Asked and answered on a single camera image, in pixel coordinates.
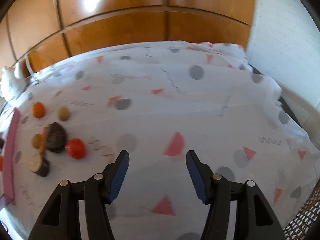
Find small orange tangerine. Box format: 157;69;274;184
32;102;46;119

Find yellow-brown small round fruit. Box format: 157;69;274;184
57;107;70;121

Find white ceramic electric kettle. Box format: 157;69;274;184
1;63;27;102

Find orange carrot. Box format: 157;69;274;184
38;126;48;155

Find large dark water chestnut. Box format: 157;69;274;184
46;122;67;153

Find red tomato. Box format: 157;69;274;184
65;138;86;159

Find large orange with stem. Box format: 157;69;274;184
0;155;3;172

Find pink-edged cardboard tray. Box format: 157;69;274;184
1;108;20;209

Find white patterned tablecloth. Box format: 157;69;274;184
1;41;319;239

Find white kettle power cord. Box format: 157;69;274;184
24;55;36;77

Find large cut dark cylinder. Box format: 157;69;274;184
29;154;50;178

